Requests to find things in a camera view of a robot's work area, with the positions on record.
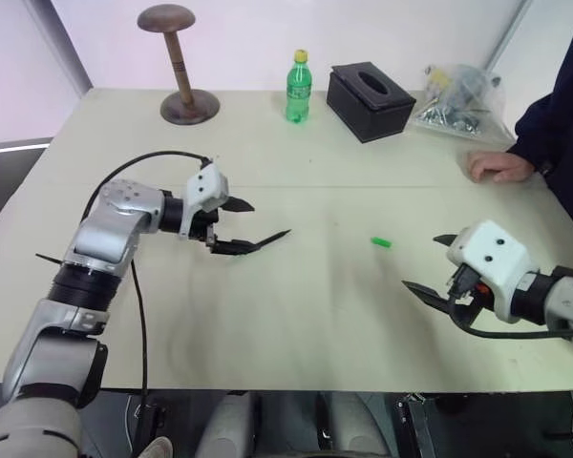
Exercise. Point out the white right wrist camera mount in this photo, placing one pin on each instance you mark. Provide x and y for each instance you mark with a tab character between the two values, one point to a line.
489	262

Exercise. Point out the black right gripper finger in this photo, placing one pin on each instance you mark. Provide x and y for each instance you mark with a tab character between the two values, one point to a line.
443	239
427	296

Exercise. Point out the person's dark blue sleeve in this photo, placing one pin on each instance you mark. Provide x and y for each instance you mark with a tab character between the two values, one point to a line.
568	119

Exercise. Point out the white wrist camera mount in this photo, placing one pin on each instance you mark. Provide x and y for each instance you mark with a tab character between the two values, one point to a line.
489	262
205	183

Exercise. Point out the black equipment box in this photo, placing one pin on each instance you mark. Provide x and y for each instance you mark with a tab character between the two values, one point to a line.
482	424

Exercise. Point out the person's bare hand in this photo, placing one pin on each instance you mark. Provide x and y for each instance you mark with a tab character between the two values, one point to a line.
499	167

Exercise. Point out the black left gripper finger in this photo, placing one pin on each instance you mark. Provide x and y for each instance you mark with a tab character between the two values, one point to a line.
234	246
238	205

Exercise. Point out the grey rounded shape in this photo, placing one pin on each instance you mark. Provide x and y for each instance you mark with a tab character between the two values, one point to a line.
229	427

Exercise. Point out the green plastic bottle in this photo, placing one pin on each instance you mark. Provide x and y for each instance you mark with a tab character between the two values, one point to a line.
298	90

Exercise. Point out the clear plastic bag of parts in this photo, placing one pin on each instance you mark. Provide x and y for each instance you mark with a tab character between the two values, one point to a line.
463	102

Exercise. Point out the brown wooden hat stand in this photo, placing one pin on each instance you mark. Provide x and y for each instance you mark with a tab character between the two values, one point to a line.
184	71

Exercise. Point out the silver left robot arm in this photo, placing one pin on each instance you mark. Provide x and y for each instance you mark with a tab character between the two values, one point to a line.
95	238

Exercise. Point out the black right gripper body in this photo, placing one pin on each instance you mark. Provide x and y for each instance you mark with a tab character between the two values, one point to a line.
468	305

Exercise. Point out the black tissue box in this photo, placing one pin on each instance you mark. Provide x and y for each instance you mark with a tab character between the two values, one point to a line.
370	102

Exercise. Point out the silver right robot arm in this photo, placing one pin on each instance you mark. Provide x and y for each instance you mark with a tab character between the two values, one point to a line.
566	296

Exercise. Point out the small green cap piece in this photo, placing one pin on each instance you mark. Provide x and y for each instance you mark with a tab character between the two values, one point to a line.
381	242

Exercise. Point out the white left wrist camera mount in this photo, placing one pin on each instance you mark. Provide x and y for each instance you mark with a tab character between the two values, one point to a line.
205	183

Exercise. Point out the thin black pointed strip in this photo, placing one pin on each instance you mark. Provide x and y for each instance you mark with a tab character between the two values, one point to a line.
50	259

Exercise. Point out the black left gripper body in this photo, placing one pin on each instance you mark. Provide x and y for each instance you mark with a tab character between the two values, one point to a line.
201	226

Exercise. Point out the light shoe tip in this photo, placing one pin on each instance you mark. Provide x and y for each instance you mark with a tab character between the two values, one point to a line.
156	448

